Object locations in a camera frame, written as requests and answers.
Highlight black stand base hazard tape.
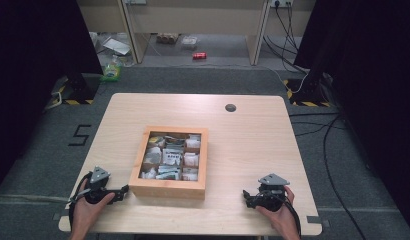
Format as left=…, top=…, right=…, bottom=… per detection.
left=50, top=72, right=103, bottom=106
left=282, top=70, right=333, bottom=108

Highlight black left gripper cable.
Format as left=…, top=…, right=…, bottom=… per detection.
left=68, top=171, right=94, bottom=231

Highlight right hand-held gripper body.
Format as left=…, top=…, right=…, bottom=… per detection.
left=255, top=173, right=291, bottom=212

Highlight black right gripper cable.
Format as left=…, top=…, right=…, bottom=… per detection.
left=282, top=195, right=303, bottom=240

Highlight white floor cable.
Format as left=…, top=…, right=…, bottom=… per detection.
left=259, top=64, right=309, bottom=95

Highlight brown cardboard egg carton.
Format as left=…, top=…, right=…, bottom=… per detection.
left=155, top=32, right=180, bottom=45

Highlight white wall socket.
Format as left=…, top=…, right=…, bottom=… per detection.
left=269, top=0, right=294, bottom=9

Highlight person's right hand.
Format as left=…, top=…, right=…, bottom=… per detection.
left=255, top=185, right=296, bottom=232

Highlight green plastic bottle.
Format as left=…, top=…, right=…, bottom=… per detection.
left=100, top=54, right=123, bottom=83

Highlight group of tea packets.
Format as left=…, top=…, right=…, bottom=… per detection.
left=139, top=133, right=202, bottom=182

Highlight black floor cables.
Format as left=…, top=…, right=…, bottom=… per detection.
left=288, top=111, right=368, bottom=240

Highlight wooden box with glass lid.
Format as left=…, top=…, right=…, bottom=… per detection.
left=128, top=125, right=209, bottom=201

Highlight person's left hand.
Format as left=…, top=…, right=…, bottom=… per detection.
left=72, top=179, right=116, bottom=232

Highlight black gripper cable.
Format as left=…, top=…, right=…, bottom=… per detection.
left=282, top=195, right=303, bottom=240
left=68, top=171, right=94, bottom=231

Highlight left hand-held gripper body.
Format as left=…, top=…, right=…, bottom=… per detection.
left=82, top=166, right=119, bottom=205

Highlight clear plastic container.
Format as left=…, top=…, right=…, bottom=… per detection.
left=180, top=35, right=200, bottom=51

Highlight black socket cables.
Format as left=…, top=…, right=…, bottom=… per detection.
left=262, top=2, right=311, bottom=75

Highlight black curtain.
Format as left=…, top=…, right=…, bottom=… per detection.
left=293, top=0, right=410, bottom=236
left=0, top=0, right=105, bottom=196

